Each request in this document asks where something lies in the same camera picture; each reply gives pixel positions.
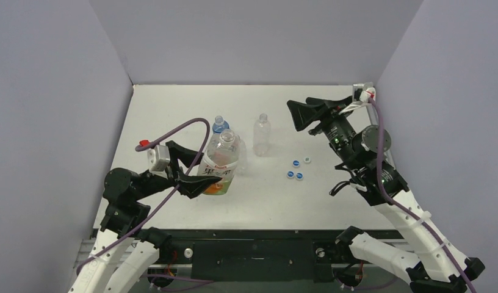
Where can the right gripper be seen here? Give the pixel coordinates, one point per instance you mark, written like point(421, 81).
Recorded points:
point(319, 119)

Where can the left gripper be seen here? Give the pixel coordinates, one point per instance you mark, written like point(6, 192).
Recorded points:
point(187, 156)

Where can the green orange label bottle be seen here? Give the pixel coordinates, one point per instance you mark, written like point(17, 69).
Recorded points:
point(221, 160)

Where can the clear bottle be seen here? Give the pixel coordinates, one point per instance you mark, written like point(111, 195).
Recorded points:
point(261, 135)
point(242, 161)

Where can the blue label bottle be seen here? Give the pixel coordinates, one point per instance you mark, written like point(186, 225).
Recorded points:
point(219, 125)

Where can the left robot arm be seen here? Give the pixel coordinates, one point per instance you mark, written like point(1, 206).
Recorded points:
point(123, 251)

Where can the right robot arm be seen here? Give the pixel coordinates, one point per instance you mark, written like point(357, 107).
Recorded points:
point(433, 264)

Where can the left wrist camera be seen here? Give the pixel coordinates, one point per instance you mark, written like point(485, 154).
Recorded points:
point(158, 158)

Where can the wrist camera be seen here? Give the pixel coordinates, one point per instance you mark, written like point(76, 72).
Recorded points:
point(362, 94)
point(158, 158)

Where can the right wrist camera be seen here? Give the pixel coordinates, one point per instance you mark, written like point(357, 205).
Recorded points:
point(362, 94)

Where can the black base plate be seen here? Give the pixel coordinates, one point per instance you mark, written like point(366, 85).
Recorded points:
point(255, 255)

